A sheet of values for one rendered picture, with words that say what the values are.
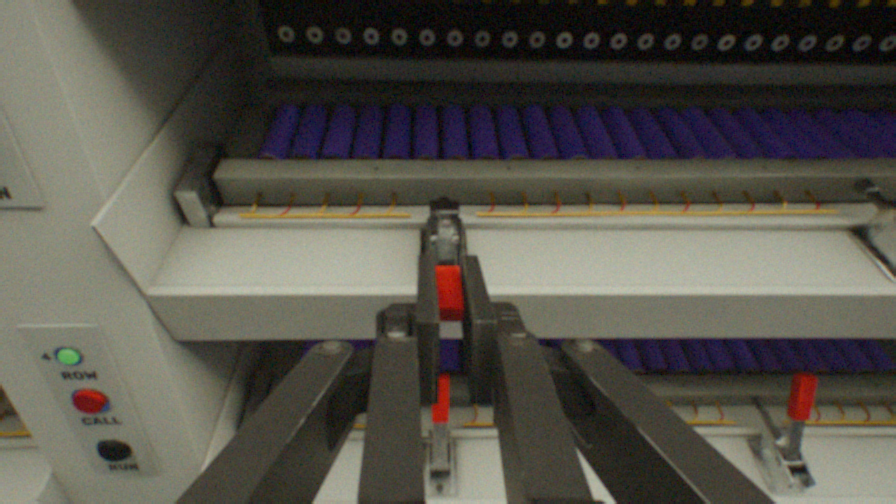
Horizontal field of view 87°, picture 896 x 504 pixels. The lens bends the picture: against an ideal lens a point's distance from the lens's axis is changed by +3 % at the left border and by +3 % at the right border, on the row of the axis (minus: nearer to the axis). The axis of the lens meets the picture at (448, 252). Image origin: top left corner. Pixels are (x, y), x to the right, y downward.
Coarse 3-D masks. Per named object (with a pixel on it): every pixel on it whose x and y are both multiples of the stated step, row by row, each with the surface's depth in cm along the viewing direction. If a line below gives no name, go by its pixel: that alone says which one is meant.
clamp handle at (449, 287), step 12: (444, 228) 24; (444, 240) 25; (444, 252) 23; (444, 264) 22; (456, 264) 22; (444, 276) 21; (456, 276) 21; (444, 288) 20; (456, 288) 20; (444, 300) 19; (456, 300) 19; (444, 312) 19; (456, 312) 19
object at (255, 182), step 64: (256, 192) 28; (320, 192) 29; (384, 192) 29; (448, 192) 29; (512, 192) 29; (576, 192) 30; (640, 192) 30; (704, 192) 30; (768, 192) 30; (832, 192) 31
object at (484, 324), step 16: (464, 256) 21; (464, 272) 19; (480, 272) 19; (464, 288) 18; (480, 288) 17; (464, 304) 18; (480, 304) 15; (464, 320) 18; (480, 320) 14; (464, 336) 18; (480, 336) 14; (464, 352) 18; (480, 352) 15; (480, 368) 15; (480, 384) 15; (480, 400) 15
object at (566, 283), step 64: (320, 64) 35; (384, 64) 35; (448, 64) 35; (512, 64) 35; (576, 64) 36; (640, 64) 36; (704, 64) 36; (768, 64) 36; (832, 64) 37; (192, 128) 29; (256, 128) 35; (128, 192) 23; (192, 192) 26; (128, 256) 23; (192, 256) 26; (256, 256) 26; (320, 256) 27; (384, 256) 27; (512, 256) 27; (576, 256) 27; (640, 256) 27; (704, 256) 28; (768, 256) 28; (832, 256) 28; (192, 320) 26; (256, 320) 26; (320, 320) 27; (576, 320) 27; (640, 320) 27; (704, 320) 28; (768, 320) 28; (832, 320) 28
